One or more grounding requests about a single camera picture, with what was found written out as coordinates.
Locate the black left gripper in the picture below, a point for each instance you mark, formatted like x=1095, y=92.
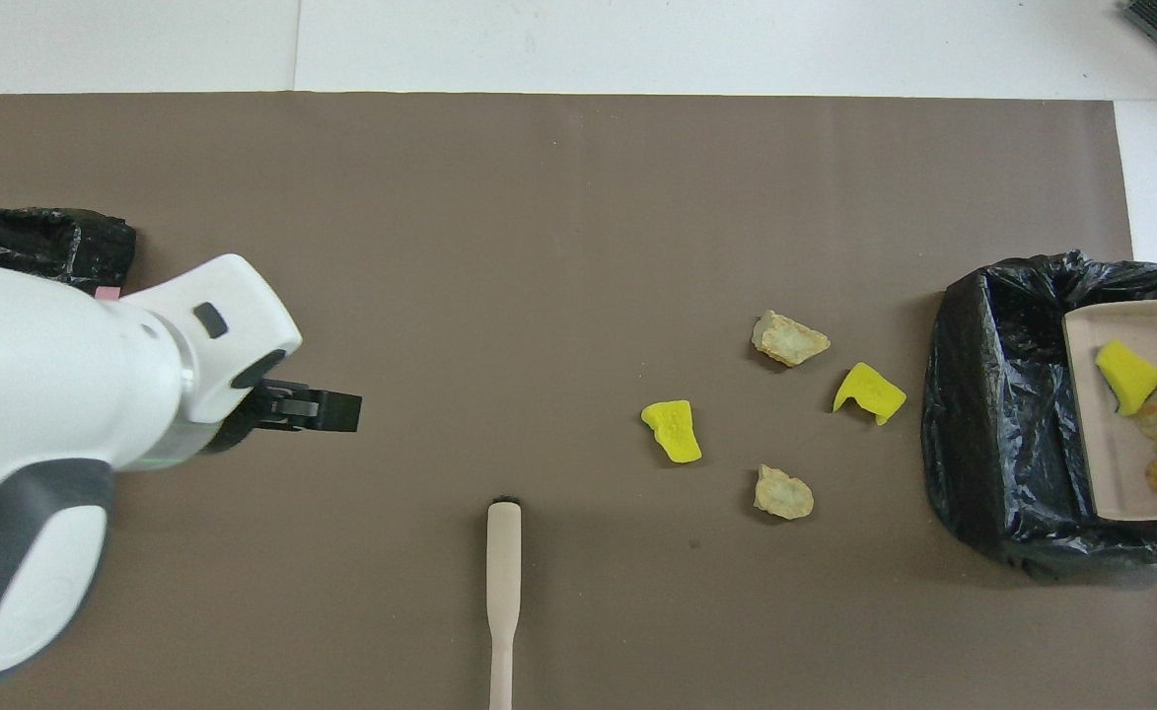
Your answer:
x=243, y=414

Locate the beige hand brush black bristles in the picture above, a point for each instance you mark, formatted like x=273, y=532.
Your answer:
x=504, y=572

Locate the yellow wavy sponge piece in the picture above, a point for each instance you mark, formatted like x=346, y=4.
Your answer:
x=674, y=432

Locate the small beige rock chunk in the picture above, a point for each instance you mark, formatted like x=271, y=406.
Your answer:
x=783, y=493

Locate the large beige rock chunk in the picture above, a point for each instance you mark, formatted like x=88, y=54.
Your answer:
x=790, y=338

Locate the yellow notched sponge piece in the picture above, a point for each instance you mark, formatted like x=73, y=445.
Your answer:
x=869, y=392

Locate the beige plastic dustpan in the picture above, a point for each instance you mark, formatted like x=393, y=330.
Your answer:
x=1111, y=463

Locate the yellow sponge green backing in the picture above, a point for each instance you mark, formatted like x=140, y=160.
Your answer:
x=1125, y=377

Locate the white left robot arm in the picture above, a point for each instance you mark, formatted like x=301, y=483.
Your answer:
x=45, y=375

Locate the black crumpled trash bag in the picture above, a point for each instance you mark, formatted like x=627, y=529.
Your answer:
x=45, y=242

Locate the black bag lined trash bin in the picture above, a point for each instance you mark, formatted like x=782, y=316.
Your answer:
x=1002, y=414

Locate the brown paper table mat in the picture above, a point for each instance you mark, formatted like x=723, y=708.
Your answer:
x=539, y=247

